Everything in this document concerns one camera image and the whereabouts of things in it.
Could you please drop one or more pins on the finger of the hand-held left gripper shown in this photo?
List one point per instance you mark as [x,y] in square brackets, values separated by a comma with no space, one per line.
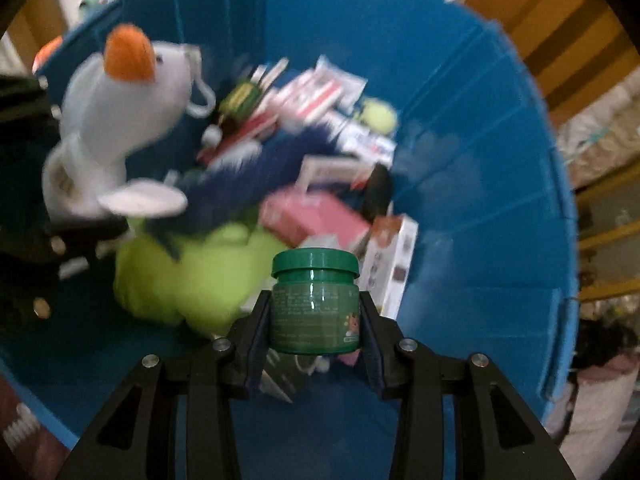
[25,102]
[45,265]

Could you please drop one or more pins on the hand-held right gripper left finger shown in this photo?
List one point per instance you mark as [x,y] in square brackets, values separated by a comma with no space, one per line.
[257,355]

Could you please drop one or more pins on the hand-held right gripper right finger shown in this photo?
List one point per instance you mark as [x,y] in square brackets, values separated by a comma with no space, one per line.
[372,365]

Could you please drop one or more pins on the green jar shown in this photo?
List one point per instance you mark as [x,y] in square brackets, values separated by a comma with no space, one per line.
[315,310]

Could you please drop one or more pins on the white plush bird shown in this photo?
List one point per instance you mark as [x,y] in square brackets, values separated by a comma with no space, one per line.
[115,110]

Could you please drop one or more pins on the pink packet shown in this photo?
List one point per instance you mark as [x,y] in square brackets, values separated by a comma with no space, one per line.
[310,215]

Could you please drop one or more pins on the blue plastic crate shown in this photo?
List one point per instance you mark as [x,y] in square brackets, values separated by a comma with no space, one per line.
[475,160]

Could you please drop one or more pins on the person's left forearm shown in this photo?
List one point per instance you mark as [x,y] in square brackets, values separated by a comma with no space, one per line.
[30,430]

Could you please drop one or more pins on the lime green plush toy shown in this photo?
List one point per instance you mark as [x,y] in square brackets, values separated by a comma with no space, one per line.
[200,280]

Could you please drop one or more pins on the black oval object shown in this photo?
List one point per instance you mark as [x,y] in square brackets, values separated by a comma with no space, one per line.
[377,190]

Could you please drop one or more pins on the white box with pink edge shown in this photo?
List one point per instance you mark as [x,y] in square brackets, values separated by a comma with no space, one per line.
[327,170]

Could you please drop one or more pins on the green and yellow packet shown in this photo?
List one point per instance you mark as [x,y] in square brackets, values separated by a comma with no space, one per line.
[242,100]

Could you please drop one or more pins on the white and blue box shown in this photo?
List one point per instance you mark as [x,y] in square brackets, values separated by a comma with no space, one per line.
[365,140]

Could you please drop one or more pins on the large white sack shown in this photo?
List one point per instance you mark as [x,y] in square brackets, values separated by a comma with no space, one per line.
[595,405]

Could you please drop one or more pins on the yellow tennis ball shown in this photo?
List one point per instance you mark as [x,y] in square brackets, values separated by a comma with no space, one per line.
[380,116]

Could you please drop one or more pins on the red and white striped box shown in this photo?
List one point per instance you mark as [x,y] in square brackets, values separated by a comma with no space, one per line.
[310,95]

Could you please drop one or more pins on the yellow metal shelf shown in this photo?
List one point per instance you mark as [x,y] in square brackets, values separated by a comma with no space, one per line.
[610,232]

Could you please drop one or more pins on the white packet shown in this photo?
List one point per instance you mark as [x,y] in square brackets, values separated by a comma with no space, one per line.
[347,80]

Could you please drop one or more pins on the brown wooden frame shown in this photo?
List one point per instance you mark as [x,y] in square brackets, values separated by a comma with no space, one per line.
[550,25]

